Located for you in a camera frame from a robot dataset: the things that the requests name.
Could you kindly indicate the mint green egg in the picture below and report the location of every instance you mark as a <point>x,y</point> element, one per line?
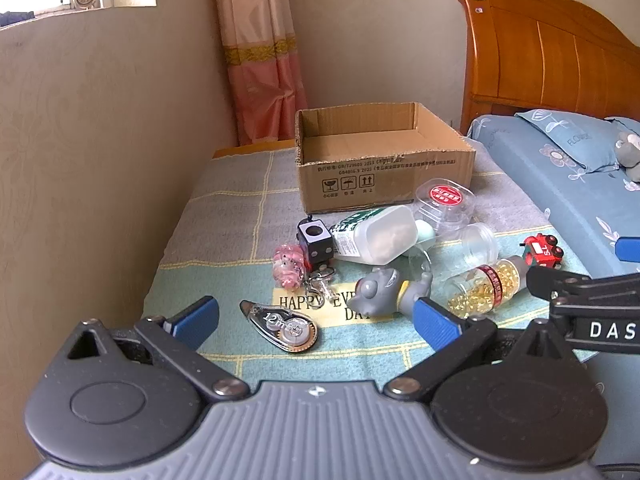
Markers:
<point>425,232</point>

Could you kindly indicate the checked grey green blanket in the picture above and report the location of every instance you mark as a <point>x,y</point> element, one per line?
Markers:
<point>225,240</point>

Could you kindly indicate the blue floral pillow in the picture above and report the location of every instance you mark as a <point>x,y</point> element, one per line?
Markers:
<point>565,205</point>
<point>575,135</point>

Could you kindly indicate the metal keyring clasp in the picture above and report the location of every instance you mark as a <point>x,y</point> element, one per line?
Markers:
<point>320,285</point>

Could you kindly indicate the black fidget cube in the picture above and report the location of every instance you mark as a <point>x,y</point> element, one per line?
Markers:
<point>315,250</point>

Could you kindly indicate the grey cat figure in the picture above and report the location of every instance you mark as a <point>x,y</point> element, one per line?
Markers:
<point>375,295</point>

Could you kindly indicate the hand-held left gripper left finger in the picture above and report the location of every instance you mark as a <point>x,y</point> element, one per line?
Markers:
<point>192,322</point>

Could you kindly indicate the pink patterned curtain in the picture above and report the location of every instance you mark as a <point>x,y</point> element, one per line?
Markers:
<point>260,60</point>

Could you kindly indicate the dark cloth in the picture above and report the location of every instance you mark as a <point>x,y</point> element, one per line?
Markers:
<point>15,17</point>

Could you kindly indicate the white jar green label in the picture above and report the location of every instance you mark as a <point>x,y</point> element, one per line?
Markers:
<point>385,237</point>

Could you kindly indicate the correction tape dispenser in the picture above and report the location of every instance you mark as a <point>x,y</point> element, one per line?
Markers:
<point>287,330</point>

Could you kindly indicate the brown cardboard box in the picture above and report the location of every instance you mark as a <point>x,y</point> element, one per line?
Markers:
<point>380,180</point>

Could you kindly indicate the clear bottle yellow capsules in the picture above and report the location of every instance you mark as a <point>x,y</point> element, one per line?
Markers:
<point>480,285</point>

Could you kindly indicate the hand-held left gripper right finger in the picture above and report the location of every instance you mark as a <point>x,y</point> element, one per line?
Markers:
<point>437,322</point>

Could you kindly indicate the clear square box red label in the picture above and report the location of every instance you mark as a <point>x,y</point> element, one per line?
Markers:
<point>445,199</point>

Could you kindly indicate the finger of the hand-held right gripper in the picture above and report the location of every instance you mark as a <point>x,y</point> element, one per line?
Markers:
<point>629,249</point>
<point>560,282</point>

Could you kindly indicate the clear plastic cup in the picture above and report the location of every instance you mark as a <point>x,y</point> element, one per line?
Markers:
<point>477,245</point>

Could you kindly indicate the wooden bed headboard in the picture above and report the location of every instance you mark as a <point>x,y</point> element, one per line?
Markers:
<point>540,50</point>

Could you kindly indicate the red toy car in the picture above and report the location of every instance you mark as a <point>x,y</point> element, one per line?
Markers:
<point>542,250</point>

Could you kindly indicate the grey plush toy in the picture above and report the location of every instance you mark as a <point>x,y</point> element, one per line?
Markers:
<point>630,152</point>

